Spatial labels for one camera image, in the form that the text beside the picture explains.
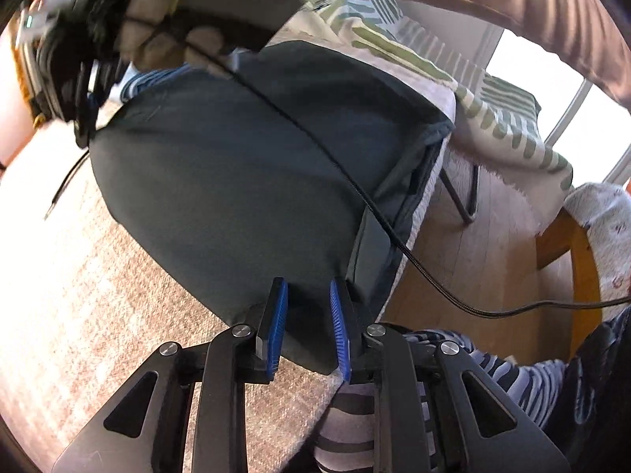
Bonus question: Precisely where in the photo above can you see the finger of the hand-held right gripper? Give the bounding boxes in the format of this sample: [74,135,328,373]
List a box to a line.
[73,56,125,149]

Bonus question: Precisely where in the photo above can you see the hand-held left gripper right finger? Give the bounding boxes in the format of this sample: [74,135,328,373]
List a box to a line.
[329,276,573,473]

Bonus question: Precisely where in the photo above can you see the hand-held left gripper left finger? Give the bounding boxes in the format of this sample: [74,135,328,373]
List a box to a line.
[52,276,289,473]

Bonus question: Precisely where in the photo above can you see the dark green pants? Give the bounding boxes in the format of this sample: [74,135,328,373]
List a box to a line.
[89,39,455,376]

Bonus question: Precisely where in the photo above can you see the person's right hand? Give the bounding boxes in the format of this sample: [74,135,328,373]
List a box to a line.
[117,0,348,74]

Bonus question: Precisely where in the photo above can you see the blue striped garment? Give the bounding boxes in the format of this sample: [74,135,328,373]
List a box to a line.
[119,66,190,103]

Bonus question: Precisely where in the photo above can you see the black metal chair legs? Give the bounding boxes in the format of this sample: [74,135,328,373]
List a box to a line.
[438,162,482,226]

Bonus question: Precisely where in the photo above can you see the person's striped trouser leg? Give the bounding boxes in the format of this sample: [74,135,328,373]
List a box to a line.
[310,328,568,473]

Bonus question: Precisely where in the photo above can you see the beige woven bed blanket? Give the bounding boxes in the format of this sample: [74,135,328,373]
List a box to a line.
[0,95,459,473]

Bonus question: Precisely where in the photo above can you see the wooden furniture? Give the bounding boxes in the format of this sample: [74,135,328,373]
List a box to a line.
[535,206,603,361]

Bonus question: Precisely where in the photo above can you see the green striped cloth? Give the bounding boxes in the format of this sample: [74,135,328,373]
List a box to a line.
[273,0,575,238]

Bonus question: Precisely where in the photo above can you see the person's dark top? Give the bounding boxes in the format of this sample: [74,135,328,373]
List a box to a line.
[554,305,631,473]

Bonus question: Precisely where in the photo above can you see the white towel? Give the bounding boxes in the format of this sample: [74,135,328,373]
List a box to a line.
[562,182,631,309]

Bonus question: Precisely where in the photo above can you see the thin black cable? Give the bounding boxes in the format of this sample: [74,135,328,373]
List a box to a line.
[43,150,90,222]

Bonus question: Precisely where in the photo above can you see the black braided cable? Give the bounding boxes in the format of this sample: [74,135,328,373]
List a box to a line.
[118,12,631,318]

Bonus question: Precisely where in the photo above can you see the white window frame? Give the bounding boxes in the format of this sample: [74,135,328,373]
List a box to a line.
[485,24,631,185]

